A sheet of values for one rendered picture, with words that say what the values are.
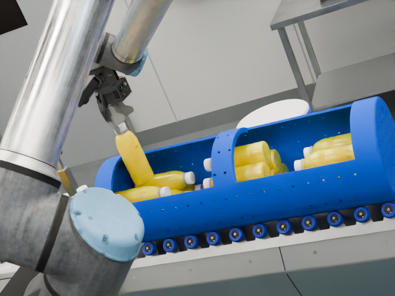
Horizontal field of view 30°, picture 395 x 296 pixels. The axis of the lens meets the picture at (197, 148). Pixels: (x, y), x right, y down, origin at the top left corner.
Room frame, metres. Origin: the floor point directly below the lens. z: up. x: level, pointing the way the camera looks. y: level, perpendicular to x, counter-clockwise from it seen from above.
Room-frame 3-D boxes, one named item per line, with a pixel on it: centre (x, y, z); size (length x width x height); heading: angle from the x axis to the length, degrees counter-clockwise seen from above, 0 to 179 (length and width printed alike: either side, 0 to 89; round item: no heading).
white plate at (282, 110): (2.51, -0.29, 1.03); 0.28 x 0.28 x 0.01
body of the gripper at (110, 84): (2.14, 0.17, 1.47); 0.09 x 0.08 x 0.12; 62
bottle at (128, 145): (2.15, 0.19, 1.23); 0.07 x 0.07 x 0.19
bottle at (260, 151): (1.99, -0.10, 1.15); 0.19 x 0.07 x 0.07; 62
